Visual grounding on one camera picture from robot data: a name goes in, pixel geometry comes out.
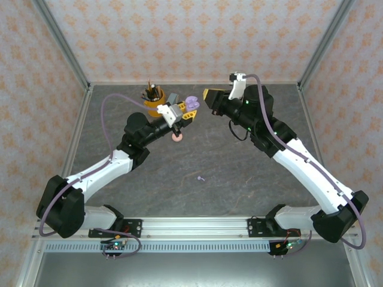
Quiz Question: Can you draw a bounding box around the right thin black wrist cable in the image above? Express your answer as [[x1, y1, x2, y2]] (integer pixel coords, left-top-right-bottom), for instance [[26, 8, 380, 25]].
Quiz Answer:
[[229, 119, 250, 142]]

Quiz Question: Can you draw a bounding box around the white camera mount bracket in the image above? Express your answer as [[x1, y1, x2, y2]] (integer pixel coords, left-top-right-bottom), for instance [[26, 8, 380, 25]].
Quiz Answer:
[[228, 71, 248, 101]]

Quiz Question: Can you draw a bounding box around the grey slotted cable duct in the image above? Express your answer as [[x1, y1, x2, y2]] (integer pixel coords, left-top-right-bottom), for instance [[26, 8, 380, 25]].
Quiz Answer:
[[44, 241, 278, 254]]

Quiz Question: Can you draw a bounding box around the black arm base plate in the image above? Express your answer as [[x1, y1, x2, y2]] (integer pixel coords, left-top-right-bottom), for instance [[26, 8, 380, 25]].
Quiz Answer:
[[247, 218, 300, 239], [88, 219, 143, 239]]

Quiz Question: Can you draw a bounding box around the aluminium table edge rail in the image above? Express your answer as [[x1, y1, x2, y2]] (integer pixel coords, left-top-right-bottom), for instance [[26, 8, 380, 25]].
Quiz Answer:
[[297, 85, 342, 216], [89, 80, 300, 87], [47, 86, 93, 216]]

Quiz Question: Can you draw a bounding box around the controller board with green light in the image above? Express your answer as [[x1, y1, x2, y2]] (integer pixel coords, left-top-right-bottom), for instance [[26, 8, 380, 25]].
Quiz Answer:
[[268, 237, 303, 258], [100, 240, 129, 260]]

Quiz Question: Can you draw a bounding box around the grey metal shelf panel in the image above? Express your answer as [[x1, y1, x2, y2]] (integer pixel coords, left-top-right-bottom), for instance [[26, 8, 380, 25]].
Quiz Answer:
[[32, 252, 357, 287]]

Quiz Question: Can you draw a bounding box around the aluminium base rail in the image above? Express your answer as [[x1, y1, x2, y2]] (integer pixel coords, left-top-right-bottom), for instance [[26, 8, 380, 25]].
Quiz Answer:
[[31, 216, 359, 240]]

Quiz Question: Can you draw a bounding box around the yellow pen holder cup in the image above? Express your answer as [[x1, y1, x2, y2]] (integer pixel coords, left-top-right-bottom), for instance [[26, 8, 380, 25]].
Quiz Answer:
[[143, 88, 167, 118]]

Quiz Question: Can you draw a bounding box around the aluminium frame post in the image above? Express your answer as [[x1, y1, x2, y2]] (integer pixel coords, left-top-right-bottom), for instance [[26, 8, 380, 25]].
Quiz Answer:
[[297, 0, 357, 90], [31, 0, 92, 92]]

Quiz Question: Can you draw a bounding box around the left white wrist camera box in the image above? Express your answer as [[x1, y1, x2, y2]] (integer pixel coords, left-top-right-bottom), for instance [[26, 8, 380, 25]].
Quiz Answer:
[[156, 103, 186, 127]]

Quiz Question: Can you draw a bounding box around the purple earbud charging case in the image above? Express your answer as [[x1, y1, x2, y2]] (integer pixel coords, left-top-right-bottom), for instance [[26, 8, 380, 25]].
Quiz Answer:
[[185, 95, 200, 111]]

